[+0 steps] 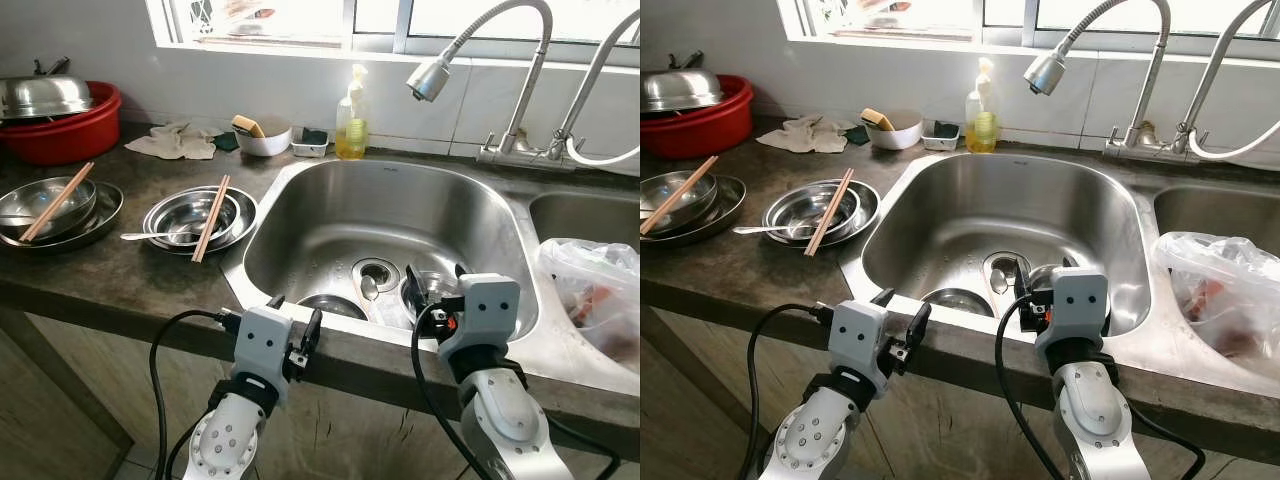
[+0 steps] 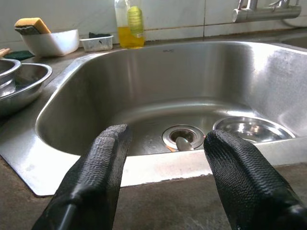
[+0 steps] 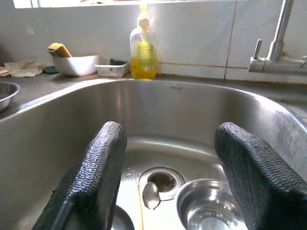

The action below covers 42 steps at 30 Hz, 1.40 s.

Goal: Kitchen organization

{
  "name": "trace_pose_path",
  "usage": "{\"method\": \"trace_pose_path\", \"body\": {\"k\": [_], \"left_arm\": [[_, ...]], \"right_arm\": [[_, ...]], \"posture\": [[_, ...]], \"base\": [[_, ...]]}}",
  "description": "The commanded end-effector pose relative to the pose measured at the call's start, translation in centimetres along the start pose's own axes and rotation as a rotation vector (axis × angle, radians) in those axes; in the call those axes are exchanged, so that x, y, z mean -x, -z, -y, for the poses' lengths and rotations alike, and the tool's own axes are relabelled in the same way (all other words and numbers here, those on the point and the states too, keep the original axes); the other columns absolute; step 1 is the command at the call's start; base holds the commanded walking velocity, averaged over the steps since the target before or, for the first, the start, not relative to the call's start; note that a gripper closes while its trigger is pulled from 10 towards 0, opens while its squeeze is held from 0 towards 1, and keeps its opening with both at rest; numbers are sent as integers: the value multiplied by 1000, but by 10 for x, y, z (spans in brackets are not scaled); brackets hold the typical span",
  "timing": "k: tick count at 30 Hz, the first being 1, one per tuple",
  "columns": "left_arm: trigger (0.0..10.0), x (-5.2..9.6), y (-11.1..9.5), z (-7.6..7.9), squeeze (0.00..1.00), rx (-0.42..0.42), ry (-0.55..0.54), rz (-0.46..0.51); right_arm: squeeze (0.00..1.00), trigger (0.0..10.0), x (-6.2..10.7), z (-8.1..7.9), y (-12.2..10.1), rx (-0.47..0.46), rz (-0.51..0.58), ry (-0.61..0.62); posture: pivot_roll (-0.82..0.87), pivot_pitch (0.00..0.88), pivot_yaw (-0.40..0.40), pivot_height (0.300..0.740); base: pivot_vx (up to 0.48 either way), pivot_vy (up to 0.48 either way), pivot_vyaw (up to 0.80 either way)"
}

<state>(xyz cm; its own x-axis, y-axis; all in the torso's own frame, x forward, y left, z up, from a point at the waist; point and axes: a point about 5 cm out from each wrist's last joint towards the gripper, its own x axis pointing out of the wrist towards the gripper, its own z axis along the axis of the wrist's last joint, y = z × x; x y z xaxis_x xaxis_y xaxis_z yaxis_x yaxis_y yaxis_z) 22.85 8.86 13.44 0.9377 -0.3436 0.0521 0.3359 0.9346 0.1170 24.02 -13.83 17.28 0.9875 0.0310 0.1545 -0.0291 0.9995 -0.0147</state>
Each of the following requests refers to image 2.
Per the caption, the clear bottle yellow dish soap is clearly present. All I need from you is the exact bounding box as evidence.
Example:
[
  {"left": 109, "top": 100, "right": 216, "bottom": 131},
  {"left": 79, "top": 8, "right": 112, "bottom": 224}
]
[{"left": 114, "top": 0, "right": 146, "bottom": 49}]

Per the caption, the large steel bowl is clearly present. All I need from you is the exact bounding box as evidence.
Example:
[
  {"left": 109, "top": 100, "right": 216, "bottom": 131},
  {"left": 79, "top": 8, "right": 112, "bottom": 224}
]
[{"left": 0, "top": 63, "right": 53, "bottom": 117}]

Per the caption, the steel spoon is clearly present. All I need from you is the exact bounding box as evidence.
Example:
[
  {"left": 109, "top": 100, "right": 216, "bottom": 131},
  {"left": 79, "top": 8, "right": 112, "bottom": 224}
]
[{"left": 176, "top": 136, "right": 195, "bottom": 151}]

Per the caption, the stainless steel sink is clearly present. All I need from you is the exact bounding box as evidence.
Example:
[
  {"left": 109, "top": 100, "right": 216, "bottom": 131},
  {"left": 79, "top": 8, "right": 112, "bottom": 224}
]
[{"left": 0, "top": 40, "right": 307, "bottom": 198}]

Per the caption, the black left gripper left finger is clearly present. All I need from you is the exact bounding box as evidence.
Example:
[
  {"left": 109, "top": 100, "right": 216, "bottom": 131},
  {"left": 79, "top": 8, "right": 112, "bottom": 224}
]
[{"left": 32, "top": 123, "right": 132, "bottom": 230}]

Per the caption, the small clear plastic container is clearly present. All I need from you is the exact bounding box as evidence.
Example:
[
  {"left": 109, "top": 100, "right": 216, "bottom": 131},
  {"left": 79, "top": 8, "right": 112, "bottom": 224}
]
[{"left": 79, "top": 34, "right": 114, "bottom": 53}]

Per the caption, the yellow sponge with dark pad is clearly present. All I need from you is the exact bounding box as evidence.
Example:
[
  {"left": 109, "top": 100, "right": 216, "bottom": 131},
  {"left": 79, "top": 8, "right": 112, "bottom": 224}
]
[{"left": 14, "top": 17, "right": 52, "bottom": 36}]

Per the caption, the steel faucet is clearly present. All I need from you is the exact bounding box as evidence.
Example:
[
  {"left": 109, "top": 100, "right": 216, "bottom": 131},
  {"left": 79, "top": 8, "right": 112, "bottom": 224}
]
[{"left": 232, "top": 0, "right": 302, "bottom": 23}]

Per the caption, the green scouring pad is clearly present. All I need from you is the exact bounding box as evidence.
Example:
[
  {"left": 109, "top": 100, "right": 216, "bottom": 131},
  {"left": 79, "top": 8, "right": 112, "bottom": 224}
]
[
  {"left": 3, "top": 50, "right": 36, "bottom": 61},
  {"left": 88, "top": 32, "right": 111, "bottom": 39}
]

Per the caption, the round steel drain strainer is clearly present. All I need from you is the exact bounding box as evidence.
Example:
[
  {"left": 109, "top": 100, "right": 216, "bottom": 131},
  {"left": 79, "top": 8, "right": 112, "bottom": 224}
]
[{"left": 162, "top": 124, "right": 205, "bottom": 152}]

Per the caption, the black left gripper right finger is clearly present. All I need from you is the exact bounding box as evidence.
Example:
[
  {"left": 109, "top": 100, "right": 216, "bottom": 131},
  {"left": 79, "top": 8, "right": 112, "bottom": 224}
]
[{"left": 203, "top": 129, "right": 307, "bottom": 230}]

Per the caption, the white plastic bowl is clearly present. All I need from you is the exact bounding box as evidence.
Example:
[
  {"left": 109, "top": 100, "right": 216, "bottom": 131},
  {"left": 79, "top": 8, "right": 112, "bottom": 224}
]
[{"left": 20, "top": 29, "right": 80, "bottom": 58}]

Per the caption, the shallow steel dish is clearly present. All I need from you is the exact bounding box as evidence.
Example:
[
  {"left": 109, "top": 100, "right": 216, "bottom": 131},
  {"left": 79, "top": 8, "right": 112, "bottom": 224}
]
[{"left": 212, "top": 116, "right": 296, "bottom": 144}]

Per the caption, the small steel bowl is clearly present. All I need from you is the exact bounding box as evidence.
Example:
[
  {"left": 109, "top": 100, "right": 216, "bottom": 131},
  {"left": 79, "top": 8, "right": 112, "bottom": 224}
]
[{"left": 0, "top": 58, "right": 22, "bottom": 96}]

